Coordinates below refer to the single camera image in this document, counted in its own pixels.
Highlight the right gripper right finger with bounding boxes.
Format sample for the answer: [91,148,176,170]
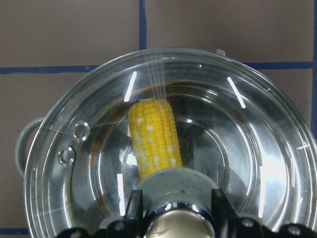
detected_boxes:
[211,189,238,223]

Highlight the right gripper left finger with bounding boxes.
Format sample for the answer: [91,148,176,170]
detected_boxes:
[124,189,144,223]

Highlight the glass pot lid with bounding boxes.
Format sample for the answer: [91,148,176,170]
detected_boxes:
[23,48,317,238]

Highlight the yellow corn cob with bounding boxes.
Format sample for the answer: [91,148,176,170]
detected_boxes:
[128,98,182,180]

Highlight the pale green steel pot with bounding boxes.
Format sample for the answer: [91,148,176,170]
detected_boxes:
[14,48,317,238]

